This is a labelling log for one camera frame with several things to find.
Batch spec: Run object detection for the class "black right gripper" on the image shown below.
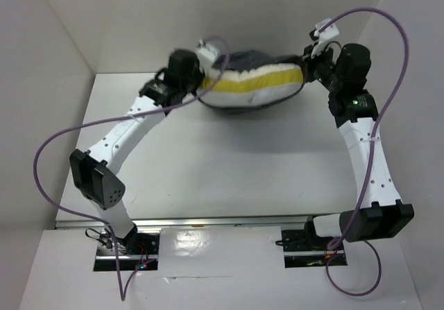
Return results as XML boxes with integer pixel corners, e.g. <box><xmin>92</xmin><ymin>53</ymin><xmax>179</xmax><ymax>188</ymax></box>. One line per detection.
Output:
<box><xmin>296</xmin><ymin>40</ymin><xmax>344</xmax><ymax>92</ymax></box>

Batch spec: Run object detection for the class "dark grey checked pillowcase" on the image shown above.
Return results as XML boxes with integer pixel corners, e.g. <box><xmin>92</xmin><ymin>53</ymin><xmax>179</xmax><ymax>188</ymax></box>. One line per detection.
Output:
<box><xmin>200</xmin><ymin>50</ymin><xmax>305</xmax><ymax>112</ymax></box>

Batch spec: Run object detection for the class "cream memory foam pillow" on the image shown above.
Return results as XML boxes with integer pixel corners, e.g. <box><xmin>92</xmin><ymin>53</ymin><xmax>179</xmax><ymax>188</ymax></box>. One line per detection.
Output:
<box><xmin>199</xmin><ymin>63</ymin><xmax>304</xmax><ymax>108</ymax></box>

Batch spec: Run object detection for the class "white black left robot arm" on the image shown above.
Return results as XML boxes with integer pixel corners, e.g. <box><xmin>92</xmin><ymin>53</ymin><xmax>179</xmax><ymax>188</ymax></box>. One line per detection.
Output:
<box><xmin>69</xmin><ymin>47</ymin><xmax>212</xmax><ymax>254</ymax></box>

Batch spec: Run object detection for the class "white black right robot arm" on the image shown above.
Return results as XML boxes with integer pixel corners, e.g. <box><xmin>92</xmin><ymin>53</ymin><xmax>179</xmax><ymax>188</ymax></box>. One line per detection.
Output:
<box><xmin>302</xmin><ymin>44</ymin><xmax>414</xmax><ymax>249</ymax></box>

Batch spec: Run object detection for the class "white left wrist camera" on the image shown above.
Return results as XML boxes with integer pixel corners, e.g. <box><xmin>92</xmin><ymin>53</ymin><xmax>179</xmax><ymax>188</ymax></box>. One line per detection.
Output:
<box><xmin>195</xmin><ymin>40</ymin><xmax>220</xmax><ymax>74</ymax></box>

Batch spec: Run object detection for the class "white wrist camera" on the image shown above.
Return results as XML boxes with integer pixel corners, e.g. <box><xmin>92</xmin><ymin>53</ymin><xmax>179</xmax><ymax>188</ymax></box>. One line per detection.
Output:
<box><xmin>311</xmin><ymin>18</ymin><xmax>339</xmax><ymax>58</ymax></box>
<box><xmin>195</xmin><ymin>40</ymin><xmax>220</xmax><ymax>74</ymax></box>

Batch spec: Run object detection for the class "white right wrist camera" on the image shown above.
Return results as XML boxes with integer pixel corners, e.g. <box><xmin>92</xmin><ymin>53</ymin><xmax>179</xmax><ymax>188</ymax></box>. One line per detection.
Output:
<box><xmin>311</xmin><ymin>18</ymin><xmax>339</xmax><ymax>58</ymax></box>

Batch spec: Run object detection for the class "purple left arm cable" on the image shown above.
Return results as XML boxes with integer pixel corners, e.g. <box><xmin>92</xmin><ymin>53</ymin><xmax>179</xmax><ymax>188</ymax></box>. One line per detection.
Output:
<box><xmin>33</xmin><ymin>36</ymin><xmax>231</xmax><ymax>302</ymax></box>

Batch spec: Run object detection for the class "aluminium front rail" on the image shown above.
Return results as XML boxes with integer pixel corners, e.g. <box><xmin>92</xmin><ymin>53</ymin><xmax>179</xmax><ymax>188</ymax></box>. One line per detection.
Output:
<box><xmin>54</xmin><ymin>209</ymin><xmax>348</xmax><ymax>229</ymax></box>

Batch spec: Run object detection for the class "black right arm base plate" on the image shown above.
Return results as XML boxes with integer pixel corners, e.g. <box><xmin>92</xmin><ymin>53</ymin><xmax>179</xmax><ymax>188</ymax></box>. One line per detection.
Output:
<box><xmin>275</xmin><ymin>230</ymin><xmax>332</xmax><ymax>252</ymax></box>

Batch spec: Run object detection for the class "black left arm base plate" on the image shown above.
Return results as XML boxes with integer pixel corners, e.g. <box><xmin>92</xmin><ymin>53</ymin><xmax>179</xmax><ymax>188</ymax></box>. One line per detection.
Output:
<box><xmin>96</xmin><ymin>232</ymin><xmax>160</xmax><ymax>257</ymax></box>

